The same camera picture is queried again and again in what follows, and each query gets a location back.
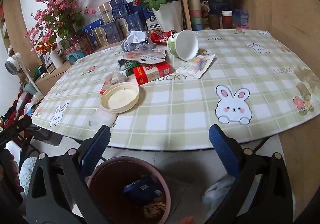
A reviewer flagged brown jar with white lid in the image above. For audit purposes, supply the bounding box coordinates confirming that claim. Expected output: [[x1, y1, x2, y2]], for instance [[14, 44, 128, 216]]
[[221, 10, 233, 29]]

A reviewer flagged person's fuzzy grey-blue clothing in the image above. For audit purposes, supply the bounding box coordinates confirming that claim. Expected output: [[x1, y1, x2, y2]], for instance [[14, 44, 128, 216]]
[[202, 175, 237, 211]]

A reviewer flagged plain dark blue box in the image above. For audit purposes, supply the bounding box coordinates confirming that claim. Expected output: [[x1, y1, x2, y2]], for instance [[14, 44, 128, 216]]
[[127, 1, 143, 16]]

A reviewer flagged dark metal table leg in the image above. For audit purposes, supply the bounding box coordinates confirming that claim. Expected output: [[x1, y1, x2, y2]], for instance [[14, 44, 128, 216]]
[[25, 125, 63, 147]]

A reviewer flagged small purple blue box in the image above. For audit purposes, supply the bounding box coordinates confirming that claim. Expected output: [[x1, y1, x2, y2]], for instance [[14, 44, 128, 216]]
[[233, 9, 250, 29]]

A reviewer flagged white vase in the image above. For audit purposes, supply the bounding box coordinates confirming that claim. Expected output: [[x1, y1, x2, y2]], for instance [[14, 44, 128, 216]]
[[46, 39, 64, 69]]

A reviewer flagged white faceted flower pot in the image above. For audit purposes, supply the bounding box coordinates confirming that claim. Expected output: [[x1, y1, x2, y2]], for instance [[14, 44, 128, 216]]
[[151, 0, 184, 31]]

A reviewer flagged white paper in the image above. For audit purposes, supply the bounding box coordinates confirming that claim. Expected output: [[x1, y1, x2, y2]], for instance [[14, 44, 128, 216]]
[[121, 31, 148, 51]]

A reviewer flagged stack of coloured paper cups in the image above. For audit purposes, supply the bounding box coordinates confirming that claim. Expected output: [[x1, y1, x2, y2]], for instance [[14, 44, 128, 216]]
[[188, 0, 203, 31]]

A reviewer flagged cream plastic lid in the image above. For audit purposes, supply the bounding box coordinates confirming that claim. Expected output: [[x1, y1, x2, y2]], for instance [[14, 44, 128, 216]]
[[100, 82, 140, 114]]

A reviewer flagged blue box with white label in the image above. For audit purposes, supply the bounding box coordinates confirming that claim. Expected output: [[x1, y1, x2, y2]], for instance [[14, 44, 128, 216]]
[[140, 5, 160, 31]]

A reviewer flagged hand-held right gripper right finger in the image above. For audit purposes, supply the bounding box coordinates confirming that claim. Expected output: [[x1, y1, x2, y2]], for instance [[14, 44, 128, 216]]
[[209, 124, 294, 224]]

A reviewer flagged dark blue carton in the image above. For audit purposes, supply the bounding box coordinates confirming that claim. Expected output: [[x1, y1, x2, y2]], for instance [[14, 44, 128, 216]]
[[122, 175, 164, 204]]

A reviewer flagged pink blossom arrangement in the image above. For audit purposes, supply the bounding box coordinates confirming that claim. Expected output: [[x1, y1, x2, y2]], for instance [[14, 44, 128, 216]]
[[25, 0, 97, 51]]

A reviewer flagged red cloth pile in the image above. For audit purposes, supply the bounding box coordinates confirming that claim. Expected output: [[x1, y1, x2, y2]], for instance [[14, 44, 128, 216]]
[[0, 90, 44, 124]]

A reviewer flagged red cigarette box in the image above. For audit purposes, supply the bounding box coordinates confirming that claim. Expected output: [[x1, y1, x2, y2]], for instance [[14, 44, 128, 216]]
[[132, 61, 173, 86]]

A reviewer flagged row of small bottles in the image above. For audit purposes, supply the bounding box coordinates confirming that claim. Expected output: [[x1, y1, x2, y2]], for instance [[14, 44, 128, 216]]
[[41, 60, 57, 74]]

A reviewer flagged pink white packet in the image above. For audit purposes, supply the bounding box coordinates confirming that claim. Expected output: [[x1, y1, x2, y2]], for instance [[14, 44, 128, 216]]
[[122, 47, 167, 64]]

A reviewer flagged clear plastic wrap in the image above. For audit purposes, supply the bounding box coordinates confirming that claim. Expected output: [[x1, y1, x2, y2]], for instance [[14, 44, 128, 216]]
[[104, 72, 129, 89]]

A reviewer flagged narrow wooden shelf column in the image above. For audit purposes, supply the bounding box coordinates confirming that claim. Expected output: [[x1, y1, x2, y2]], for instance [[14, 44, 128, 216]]
[[0, 0, 28, 57]]

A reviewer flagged crushed red can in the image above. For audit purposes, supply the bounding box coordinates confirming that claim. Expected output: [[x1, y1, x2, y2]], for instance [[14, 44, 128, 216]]
[[150, 30, 178, 45]]

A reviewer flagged clear plastic film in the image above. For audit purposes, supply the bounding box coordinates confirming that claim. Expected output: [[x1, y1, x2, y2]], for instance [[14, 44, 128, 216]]
[[89, 109, 118, 128]]

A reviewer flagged green checked rabbit tablecloth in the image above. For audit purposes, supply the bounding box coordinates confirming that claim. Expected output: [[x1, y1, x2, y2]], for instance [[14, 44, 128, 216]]
[[32, 29, 320, 151]]

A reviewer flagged green foil packet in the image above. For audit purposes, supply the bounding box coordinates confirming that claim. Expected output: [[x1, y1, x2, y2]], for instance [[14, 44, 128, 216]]
[[125, 61, 141, 77]]

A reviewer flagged wavy planter basket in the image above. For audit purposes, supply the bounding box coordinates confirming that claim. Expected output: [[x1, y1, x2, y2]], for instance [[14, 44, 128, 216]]
[[64, 34, 98, 63]]

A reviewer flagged clear packet of coloured markers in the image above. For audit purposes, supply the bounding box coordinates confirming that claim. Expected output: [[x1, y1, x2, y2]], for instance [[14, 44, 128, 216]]
[[176, 54, 216, 80]]

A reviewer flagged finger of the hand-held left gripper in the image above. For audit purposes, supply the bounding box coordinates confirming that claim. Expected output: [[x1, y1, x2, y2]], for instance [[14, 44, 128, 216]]
[[0, 115, 33, 145]]

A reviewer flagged dark blue shelf box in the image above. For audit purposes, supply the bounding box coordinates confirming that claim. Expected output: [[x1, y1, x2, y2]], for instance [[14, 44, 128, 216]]
[[209, 0, 234, 14]]

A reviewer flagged brown glass jar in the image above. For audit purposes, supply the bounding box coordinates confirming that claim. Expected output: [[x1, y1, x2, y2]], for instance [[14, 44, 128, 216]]
[[209, 14, 220, 30]]

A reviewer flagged flat blue box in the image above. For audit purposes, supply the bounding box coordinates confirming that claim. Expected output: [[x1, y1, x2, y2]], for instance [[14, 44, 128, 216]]
[[82, 20, 103, 39]]

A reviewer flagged brown crumpled paper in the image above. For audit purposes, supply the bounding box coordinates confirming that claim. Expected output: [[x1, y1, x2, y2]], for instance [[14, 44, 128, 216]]
[[143, 200, 167, 222]]

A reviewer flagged orange flower bunch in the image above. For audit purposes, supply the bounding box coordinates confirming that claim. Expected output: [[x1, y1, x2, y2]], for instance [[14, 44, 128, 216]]
[[32, 39, 58, 55]]

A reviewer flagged white desk fan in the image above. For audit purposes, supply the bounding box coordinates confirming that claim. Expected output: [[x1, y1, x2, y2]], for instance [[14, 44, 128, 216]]
[[5, 52, 44, 94]]

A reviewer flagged small bear figure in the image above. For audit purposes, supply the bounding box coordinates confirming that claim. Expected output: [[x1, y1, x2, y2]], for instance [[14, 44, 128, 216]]
[[201, 1, 210, 26]]

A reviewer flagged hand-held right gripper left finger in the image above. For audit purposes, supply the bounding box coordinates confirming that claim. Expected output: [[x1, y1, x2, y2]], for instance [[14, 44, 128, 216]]
[[25, 124, 112, 224]]

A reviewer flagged pink plastic bin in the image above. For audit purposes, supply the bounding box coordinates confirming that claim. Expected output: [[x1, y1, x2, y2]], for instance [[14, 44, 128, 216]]
[[86, 156, 172, 224]]

